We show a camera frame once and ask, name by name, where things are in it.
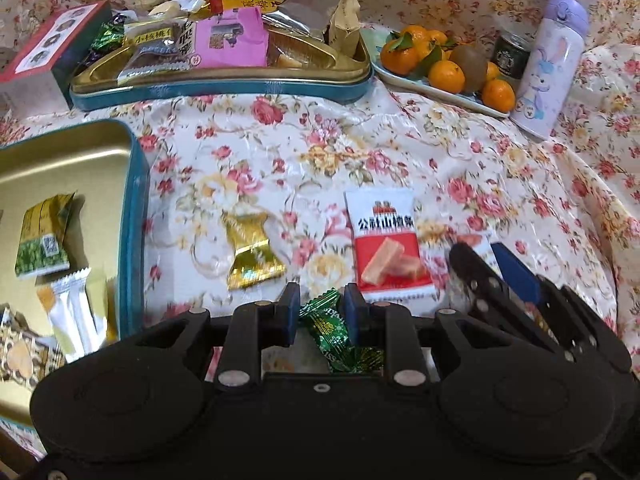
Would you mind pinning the clear cake packet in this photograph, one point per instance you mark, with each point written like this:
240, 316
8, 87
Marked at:
150, 52

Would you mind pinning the yellow red strip packet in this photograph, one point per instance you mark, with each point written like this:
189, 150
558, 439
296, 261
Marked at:
240, 4

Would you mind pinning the white foil snack packet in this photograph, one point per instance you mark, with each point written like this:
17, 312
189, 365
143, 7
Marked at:
75, 310

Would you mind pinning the kiwi fruit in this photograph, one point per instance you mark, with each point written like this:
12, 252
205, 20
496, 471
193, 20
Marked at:
474, 67

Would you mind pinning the purple rabbit print bottle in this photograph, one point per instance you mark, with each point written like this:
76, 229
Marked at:
547, 70

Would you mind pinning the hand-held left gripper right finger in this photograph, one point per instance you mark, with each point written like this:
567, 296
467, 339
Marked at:
351, 310

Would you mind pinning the red topped cardboard box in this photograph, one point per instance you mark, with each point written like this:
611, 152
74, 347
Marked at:
50, 45

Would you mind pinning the brown cream patterned packet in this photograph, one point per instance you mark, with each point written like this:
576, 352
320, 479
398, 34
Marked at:
25, 355

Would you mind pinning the gold wrapped candy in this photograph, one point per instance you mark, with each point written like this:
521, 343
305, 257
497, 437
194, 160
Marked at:
250, 255

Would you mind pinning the teal tin full of packets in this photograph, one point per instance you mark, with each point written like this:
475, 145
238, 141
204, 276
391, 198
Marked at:
225, 91

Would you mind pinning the kraft paper snack packet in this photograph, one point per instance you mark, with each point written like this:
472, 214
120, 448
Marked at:
345, 20

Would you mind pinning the teal tin with gold inside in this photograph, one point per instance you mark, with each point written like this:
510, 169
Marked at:
75, 165

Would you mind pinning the grey brown snack packet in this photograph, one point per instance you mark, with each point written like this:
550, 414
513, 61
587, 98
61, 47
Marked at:
305, 10

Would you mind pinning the cream wrapped candy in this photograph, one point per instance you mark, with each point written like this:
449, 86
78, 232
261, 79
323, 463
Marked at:
172, 10

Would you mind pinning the white tray of fruit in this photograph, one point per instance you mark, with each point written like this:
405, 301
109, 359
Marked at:
447, 76

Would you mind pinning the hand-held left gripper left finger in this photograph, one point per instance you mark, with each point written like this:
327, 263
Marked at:
289, 310

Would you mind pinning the yellow green tea packet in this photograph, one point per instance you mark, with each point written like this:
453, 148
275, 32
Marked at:
42, 240

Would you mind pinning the white rectangular plate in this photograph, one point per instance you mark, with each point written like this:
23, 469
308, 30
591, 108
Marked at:
440, 91

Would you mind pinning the pink snack packet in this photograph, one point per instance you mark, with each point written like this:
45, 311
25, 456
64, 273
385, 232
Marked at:
230, 42

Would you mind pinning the black coffee can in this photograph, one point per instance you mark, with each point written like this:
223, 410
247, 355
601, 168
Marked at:
510, 55

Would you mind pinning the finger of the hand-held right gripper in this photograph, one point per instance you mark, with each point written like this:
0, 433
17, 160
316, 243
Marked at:
475, 280
517, 270

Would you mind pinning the red and white snack packet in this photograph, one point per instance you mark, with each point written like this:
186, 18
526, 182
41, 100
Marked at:
387, 245

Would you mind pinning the dark green wrapped candy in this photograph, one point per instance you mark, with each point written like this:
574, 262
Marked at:
107, 35

